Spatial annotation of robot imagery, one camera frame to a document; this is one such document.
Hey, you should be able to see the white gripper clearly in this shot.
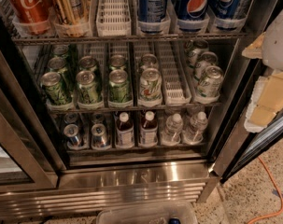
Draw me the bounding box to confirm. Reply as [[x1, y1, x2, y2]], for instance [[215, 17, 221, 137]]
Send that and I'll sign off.
[[242, 9, 283, 133]]

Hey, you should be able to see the green can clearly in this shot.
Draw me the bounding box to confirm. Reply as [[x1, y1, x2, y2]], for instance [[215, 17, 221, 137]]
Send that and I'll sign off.
[[47, 57, 76, 91], [51, 45, 72, 61], [40, 72, 72, 105]]

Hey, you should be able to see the white can right middle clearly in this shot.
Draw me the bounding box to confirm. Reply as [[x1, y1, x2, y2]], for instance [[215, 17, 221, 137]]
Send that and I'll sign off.
[[193, 51, 218, 81]]

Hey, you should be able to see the white can right back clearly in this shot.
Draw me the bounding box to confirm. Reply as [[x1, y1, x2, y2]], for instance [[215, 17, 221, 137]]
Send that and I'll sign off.
[[184, 39, 209, 68]]

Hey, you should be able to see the blue Pepsi can right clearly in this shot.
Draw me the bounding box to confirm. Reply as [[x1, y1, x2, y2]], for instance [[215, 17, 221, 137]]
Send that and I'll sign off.
[[210, 0, 252, 20]]

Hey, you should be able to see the blue pepsi can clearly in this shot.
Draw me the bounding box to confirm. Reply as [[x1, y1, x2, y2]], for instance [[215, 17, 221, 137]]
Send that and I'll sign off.
[[175, 0, 208, 21], [137, 0, 167, 34], [210, 0, 252, 20]]

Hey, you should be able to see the blue Pepsi can middle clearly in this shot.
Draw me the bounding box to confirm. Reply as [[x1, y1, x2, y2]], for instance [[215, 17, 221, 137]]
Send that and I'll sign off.
[[175, 0, 208, 21]]

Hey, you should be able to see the white diet can front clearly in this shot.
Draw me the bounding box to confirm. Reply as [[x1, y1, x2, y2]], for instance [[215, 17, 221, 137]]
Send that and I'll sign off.
[[139, 68, 162, 101]]

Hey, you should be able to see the white diet can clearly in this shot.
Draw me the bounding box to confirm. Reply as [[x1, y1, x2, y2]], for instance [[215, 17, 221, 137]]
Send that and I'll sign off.
[[139, 53, 159, 73], [139, 68, 162, 101]]

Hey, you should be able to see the white diet can back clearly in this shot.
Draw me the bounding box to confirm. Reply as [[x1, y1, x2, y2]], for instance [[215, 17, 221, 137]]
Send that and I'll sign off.
[[139, 53, 159, 73]]

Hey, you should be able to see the blue Pepsi can left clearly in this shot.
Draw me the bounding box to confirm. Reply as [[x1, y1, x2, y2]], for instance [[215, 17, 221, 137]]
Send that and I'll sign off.
[[137, 0, 167, 34]]

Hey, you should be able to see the green can column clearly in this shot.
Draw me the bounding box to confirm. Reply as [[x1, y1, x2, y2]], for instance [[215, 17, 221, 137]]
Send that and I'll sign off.
[[78, 56, 101, 78], [76, 70, 102, 105], [109, 54, 127, 71], [109, 69, 131, 103]]

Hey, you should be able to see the steel fridge cabinet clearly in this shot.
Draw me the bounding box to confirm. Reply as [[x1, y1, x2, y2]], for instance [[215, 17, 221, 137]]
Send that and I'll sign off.
[[0, 0, 283, 220]]

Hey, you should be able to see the silver can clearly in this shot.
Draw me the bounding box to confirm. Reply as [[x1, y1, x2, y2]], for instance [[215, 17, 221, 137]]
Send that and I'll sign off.
[[64, 113, 79, 125], [64, 124, 82, 147], [91, 113, 106, 124], [92, 123, 109, 149]]

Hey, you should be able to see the silver can bottom left back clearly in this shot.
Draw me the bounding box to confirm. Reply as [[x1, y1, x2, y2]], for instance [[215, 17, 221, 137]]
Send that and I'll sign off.
[[64, 113, 79, 125]]

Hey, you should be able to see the silver can bottom left front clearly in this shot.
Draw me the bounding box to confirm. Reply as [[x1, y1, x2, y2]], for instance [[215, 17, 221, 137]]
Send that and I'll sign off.
[[64, 124, 82, 147]]

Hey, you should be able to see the gold soda can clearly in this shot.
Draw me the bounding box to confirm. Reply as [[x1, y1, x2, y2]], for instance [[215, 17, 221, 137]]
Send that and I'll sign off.
[[53, 0, 88, 37]]

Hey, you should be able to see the red Coca-Cola can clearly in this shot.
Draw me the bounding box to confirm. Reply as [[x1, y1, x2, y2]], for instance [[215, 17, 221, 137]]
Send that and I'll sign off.
[[8, 0, 50, 35]]

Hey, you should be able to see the empty white middle tray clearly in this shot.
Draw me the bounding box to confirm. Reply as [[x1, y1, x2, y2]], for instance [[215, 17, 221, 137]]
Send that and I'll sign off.
[[155, 42, 191, 105]]

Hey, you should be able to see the clear water bottle right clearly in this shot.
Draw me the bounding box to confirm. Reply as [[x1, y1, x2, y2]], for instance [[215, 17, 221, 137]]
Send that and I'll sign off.
[[183, 111, 208, 145]]

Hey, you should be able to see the clear water bottle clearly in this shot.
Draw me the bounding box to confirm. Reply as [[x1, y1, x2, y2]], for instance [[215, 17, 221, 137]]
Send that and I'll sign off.
[[183, 111, 208, 145], [162, 113, 183, 146]]

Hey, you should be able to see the clear water bottle left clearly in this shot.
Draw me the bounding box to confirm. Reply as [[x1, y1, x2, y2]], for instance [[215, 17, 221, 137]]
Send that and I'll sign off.
[[162, 113, 183, 146]]

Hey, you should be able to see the dark juice bottle right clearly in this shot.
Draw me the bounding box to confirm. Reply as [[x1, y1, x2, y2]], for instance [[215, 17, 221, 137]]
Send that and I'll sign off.
[[139, 111, 158, 147]]

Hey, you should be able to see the dark juice bottle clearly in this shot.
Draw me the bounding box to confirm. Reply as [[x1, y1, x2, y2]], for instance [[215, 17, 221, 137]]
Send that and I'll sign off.
[[116, 112, 134, 148], [139, 111, 158, 147]]

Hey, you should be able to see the dark juice bottle left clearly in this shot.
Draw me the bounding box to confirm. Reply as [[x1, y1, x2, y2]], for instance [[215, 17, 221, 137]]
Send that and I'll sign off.
[[116, 112, 134, 148]]

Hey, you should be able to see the clear plastic bin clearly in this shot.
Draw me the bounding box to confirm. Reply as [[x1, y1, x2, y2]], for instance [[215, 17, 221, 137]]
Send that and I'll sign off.
[[96, 201, 198, 224]]

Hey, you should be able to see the blue bottle cap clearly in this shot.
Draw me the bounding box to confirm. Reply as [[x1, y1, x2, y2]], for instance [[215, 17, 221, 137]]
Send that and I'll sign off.
[[168, 217, 181, 224]]

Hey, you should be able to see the orange cable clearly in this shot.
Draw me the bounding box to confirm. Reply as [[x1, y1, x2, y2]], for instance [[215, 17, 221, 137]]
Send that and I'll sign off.
[[247, 156, 283, 224]]

